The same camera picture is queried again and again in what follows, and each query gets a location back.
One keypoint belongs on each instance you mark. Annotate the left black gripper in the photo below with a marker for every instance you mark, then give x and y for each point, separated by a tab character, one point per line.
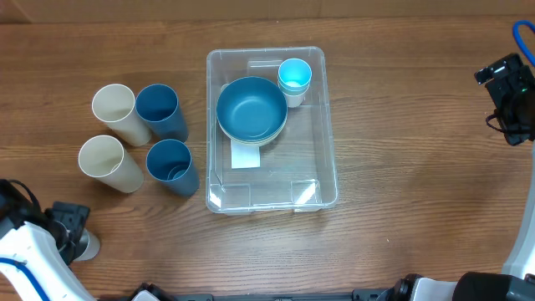
71	216

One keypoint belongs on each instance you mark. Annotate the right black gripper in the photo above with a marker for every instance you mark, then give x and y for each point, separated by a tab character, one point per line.
517	132

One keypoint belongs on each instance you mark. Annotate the grey small cup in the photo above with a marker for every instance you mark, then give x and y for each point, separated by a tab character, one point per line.
88	247

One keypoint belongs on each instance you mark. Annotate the cream tall cup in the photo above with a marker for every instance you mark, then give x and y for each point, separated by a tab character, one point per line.
103	158
114	105

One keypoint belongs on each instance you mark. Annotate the dark blue tall cup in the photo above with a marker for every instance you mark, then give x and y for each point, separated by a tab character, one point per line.
159	107
171	163

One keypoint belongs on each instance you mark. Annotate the light blue small cup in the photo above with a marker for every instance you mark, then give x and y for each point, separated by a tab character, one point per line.
294	74

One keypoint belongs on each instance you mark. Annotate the dark blue bowl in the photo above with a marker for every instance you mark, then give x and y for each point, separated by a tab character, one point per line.
251	100

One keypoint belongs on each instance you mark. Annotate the pink small cup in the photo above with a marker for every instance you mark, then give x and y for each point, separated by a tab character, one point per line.
294	100

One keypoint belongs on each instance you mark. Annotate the mint green small cup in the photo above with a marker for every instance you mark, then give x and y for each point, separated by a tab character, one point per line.
289	91

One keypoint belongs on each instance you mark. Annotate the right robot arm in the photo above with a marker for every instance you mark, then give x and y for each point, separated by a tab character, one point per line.
515	282

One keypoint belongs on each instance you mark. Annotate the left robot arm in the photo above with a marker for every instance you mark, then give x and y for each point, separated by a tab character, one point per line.
37	245

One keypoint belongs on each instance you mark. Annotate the white label in container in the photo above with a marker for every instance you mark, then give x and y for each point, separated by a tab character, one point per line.
244	156

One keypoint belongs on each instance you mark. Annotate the clear plastic storage container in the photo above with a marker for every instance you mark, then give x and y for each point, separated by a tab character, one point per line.
298	169

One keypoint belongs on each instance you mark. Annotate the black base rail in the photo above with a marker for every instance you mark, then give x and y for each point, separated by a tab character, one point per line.
150	292

